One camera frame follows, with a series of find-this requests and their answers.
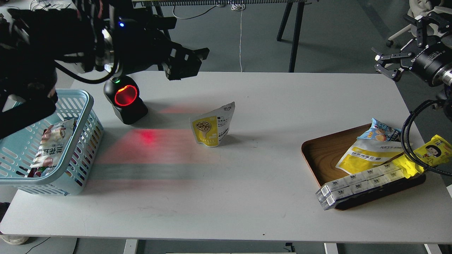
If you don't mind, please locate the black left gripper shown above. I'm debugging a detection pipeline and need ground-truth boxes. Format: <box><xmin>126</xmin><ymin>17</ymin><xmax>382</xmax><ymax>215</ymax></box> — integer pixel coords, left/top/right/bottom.
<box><xmin>106</xmin><ymin>7</ymin><xmax>210</xmax><ymax>80</ymax></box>

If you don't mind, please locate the blue chip snack bag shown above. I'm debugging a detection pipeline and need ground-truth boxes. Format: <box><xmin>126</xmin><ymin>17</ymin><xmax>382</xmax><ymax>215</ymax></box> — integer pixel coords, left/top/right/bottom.
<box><xmin>357</xmin><ymin>118</ymin><xmax>402</xmax><ymax>142</ymax></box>

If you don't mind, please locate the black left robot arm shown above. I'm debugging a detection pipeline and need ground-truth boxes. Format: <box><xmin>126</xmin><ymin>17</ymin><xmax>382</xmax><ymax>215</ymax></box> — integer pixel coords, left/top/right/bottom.
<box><xmin>1</xmin><ymin>0</ymin><xmax>209</xmax><ymax>138</ymax></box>

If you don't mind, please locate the light blue plastic basket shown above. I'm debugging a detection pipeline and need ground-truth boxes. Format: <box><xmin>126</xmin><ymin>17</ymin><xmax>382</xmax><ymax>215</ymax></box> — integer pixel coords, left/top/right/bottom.
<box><xmin>0</xmin><ymin>89</ymin><xmax>104</xmax><ymax>196</ymax></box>

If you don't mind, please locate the white red snack bag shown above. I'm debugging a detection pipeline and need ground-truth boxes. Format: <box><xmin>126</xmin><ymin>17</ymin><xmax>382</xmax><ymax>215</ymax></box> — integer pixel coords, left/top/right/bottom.
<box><xmin>28</xmin><ymin>118</ymin><xmax>77</xmax><ymax>177</ymax></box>

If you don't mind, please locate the wooden brown tray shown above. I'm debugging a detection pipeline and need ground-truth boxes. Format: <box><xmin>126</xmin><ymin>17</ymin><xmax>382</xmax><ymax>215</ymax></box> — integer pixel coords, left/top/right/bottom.
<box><xmin>301</xmin><ymin>123</ymin><xmax>426</xmax><ymax>211</ymax></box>

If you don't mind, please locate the white hanging cable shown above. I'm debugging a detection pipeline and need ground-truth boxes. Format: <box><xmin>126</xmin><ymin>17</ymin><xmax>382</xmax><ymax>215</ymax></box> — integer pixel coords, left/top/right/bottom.
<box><xmin>231</xmin><ymin>4</ymin><xmax>246</xmax><ymax>73</ymax></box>

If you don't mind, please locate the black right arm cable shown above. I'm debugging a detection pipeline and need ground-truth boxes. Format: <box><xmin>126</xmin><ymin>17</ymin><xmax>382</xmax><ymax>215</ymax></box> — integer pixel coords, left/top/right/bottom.
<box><xmin>401</xmin><ymin>99</ymin><xmax>452</xmax><ymax>177</ymax></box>

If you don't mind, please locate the yellow white flat snack pouch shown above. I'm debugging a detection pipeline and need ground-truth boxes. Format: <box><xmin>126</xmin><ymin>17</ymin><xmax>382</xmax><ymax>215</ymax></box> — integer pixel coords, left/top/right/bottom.
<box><xmin>335</xmin><ymin>139</ymin><xmax>404</xmax><ymax>175</ymax></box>

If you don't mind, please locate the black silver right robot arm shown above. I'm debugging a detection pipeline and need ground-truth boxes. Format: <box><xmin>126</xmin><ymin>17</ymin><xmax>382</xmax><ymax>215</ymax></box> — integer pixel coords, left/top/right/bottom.
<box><xmin>372</xmin><ymin>11</ymin><xmax>452</xmax><ymax>119</ymax></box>

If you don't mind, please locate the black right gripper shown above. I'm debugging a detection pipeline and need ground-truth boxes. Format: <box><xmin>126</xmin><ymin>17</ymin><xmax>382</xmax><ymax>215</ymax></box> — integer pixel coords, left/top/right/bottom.
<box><xmin>371</xmin><ymin>12</ymin><xmax>452</xmax><ymax>87</ymax></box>

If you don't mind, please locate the black trestle table background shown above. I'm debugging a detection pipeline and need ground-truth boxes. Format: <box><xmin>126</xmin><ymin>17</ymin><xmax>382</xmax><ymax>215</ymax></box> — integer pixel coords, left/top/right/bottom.
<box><xmin>127</xmin><ymin>0</ymin><xmax>311</xmax><ymax>73</ymax></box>

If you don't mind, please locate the floor cables bundle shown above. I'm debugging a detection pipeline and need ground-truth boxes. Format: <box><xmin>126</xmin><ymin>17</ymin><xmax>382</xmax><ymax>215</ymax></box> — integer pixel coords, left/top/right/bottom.
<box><xmin>30</xmin><ymin>0</ymin><xmax>76</xmax><ymax>11</ymax></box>

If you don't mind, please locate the yellow white chickpea snack pouch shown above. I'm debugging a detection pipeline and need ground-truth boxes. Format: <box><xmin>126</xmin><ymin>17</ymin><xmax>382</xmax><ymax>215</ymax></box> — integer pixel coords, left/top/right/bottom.
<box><xmin>189</xmin><ymin>102</ymin><xmax>235</xmax><ymax>148</ymax></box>

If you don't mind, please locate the clear boxed snack row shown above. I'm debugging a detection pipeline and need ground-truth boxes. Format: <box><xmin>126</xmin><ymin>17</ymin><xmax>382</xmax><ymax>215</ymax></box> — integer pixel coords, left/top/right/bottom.
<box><xmin>315</xmin><ymin>162</ymin><xmax>406</xmax><ymax>211</ymax></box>

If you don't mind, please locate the black barcode scanner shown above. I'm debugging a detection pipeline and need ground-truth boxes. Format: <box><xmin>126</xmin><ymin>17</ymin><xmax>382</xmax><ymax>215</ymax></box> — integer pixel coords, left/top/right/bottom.
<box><xmin>103</xmin><ymin>75</ymin><xmax>148</xmax><ymax>125</ymax></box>

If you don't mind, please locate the yellow cartoon face snack bag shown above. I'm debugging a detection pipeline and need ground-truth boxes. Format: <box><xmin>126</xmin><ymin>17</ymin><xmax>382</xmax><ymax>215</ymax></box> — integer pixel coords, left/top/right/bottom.
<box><xmin>392</xmin><ymin>135</ymin><xmax>452</xmax><ymax>179</ymax></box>

